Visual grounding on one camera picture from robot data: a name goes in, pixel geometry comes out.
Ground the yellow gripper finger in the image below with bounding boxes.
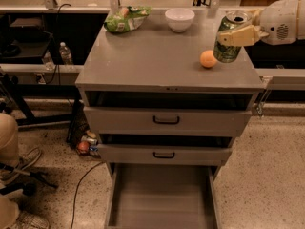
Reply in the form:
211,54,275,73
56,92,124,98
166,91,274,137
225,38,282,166
217,25,269,47
250,9,262,20

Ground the green soda can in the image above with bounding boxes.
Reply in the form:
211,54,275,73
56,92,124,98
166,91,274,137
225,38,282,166
213,10,252,63

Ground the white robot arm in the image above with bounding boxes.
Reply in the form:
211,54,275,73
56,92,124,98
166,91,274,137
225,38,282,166
216,0,305,47

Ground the grey metal drawer cabinet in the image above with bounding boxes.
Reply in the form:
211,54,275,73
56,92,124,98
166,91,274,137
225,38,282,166
75,7,266,183

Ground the grey middle drawer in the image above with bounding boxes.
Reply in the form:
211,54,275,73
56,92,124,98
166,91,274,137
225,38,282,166
97,144,232,166

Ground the grey top drawer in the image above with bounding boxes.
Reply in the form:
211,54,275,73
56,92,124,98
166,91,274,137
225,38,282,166
84,107,251,137

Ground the silver can on floor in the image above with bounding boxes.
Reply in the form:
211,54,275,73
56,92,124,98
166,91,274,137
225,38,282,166
81,135,98,145

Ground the grey open bottom drawer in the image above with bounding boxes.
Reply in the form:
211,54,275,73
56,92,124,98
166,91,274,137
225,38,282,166
104,164,222,229

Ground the orange fruit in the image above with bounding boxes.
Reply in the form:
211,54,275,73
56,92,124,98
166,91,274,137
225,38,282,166
200,50,217,68

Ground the white ceramic bowl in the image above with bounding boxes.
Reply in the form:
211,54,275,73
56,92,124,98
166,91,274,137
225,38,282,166
165,8,195,32

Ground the green chip bag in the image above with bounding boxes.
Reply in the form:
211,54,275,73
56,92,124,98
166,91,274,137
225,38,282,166
104,6,152,33

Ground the clear water bottle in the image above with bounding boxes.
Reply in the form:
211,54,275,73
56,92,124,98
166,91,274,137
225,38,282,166
59,42,73,65
42,51,55,71

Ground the black mesh basket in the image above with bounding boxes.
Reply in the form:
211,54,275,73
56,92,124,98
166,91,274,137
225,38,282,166
67,105,89,149

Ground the red apple on floor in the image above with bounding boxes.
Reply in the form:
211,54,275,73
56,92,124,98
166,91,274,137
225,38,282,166
77,141,90,154

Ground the grey sneaker upper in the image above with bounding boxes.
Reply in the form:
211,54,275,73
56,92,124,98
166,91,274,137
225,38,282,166
0,148,42,185

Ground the grey sneaker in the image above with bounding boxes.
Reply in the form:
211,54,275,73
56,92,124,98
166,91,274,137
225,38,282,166
0,148,42,185
10,211,50,229

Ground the black chair base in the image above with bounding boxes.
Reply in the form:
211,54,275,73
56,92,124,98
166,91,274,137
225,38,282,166
0,163,58,196

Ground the grey sneaker lower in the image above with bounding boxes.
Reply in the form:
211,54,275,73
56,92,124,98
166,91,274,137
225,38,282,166
10,211,50,229

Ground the black floor cable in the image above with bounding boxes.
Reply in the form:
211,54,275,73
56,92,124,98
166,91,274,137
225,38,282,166
70,161,105,229

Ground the black table leg frame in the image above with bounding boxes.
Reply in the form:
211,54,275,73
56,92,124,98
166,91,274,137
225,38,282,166
0,67,80,127

